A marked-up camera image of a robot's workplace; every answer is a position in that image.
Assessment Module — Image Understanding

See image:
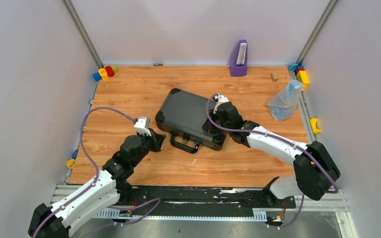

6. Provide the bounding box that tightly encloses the yellow round disc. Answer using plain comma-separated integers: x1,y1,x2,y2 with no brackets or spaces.
66,159,76,170

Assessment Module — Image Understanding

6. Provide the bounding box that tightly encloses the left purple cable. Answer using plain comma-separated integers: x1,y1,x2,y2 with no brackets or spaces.
31,107,162,238

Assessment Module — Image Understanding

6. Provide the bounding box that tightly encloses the purple metronome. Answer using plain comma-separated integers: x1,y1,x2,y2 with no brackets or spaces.
229,40,248,77

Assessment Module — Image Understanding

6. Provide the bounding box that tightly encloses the black poker case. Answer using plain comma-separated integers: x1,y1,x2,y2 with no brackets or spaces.
155,88,227,154

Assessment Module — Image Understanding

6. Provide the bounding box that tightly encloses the clear plastic bag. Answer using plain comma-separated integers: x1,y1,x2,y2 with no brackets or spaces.
266,80,305,121

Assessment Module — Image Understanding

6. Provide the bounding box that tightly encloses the small wooden block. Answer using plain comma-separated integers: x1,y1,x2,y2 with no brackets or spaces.
270,72,279,82

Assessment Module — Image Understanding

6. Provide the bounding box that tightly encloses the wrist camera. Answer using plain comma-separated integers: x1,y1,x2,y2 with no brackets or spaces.
133,117,151,136
213,93,229,114

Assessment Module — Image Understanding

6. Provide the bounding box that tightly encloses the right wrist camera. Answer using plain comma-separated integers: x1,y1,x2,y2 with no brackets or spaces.
213,93,229,114

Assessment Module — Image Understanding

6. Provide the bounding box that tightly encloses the green cylinder block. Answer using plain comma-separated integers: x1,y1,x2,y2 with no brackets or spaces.
111,65,119,73

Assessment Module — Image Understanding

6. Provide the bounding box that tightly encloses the yellow curved block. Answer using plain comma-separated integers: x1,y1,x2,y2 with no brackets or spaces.
309,118,321,134

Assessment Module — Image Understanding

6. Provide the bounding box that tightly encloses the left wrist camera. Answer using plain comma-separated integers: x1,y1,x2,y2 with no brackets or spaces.
133,117,151,136

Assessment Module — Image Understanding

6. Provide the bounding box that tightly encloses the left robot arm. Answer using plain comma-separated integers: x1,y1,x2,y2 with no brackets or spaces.
28,129,166,238

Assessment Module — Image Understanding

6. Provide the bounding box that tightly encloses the yellow cylinder block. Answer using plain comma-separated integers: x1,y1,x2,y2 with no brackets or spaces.
98,68,109,80

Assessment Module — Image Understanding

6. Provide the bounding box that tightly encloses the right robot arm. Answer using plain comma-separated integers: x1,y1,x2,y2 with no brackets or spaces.
204,99,340,207

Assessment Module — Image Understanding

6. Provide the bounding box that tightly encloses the red cylinder block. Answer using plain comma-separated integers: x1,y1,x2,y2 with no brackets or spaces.
105,65,115,77

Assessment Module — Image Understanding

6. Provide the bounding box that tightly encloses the yellow lego block stack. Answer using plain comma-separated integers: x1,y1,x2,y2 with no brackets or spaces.
295,65,310,91

